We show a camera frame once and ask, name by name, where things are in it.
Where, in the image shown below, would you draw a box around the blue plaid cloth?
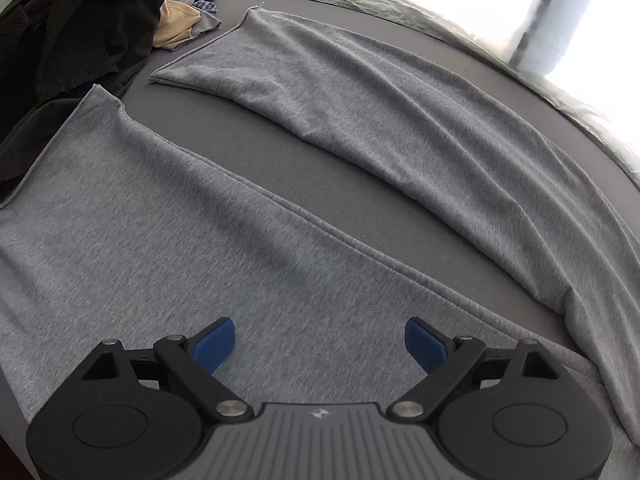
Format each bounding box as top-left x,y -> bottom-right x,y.
189,0 -> 223,37

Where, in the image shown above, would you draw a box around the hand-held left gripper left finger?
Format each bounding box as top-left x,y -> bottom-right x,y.
80,316 -> 256,423

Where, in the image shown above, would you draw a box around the grey pants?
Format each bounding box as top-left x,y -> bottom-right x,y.
0,5 -> 640,448

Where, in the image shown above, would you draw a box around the pile of dark clothes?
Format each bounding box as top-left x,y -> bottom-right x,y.
0,0 -> 206,201

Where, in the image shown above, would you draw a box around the beige garment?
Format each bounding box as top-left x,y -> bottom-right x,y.
152,0 -> 202,52

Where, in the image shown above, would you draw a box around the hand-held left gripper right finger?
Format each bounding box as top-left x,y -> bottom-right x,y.
387,316 -> 563,422

